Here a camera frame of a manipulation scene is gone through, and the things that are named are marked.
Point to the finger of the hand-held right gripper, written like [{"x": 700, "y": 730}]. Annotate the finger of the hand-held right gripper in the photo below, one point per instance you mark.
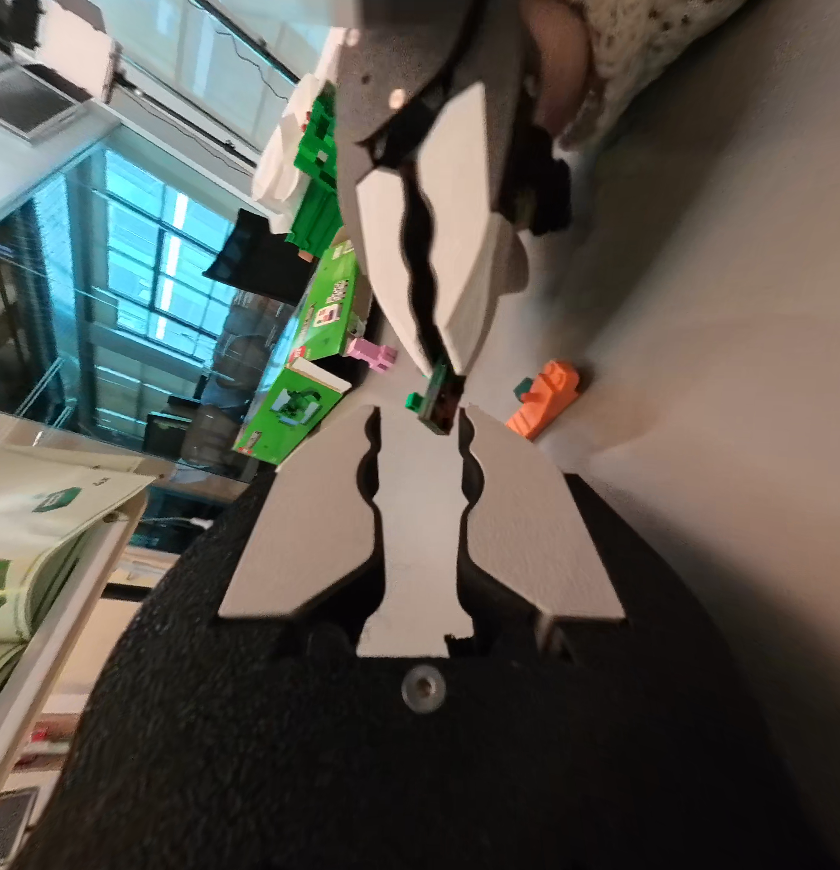
[
  {"x": 386, "y": 251},
  {"x": 461, "y": 224}
]

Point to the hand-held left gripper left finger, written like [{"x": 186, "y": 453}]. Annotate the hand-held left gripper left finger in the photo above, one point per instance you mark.
[{"x": 304, "y": 537}]

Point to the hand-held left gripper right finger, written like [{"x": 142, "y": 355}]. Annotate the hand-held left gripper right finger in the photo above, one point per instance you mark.
[{"x": 539, "y": 537}]

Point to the green white lego assembly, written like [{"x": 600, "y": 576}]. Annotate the green white lego assembly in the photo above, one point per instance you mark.
[{"x": 437, "y": 404}]

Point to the person's right forearm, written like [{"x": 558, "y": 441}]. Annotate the person's right forearm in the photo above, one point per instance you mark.
[{"x": 637, "y": 47}]

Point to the pink lego pig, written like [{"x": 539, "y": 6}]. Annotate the pink lego pig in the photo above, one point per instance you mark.
[{"x": 369, "y": 351}]

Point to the green lego creeper figure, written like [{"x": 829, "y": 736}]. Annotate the green lego creeper figure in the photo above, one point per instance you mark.
[{"x": 318, "y": 136}]

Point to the small dark green lego piece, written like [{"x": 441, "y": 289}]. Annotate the small dark green lego piece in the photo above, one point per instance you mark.
[{"x": 523, "y": 389}]

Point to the green lego set box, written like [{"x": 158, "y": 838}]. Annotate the green lego set box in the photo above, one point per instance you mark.
[{"x": 304, "y": 380}]

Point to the lego instruction booklet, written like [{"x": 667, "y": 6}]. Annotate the lego instruction booklet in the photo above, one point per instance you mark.
[{"x": 46, "y": 516}]

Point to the person's right hand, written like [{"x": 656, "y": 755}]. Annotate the person's right hand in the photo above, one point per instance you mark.
[{"x": 559, "y": 61}]

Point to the green plastic crate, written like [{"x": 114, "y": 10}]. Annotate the green plastic crate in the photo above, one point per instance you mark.
[{"x": 318, "y": 214}]

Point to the black office chair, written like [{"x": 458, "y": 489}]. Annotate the black office chair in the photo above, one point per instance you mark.
[{"x": 257, "y": 258}]

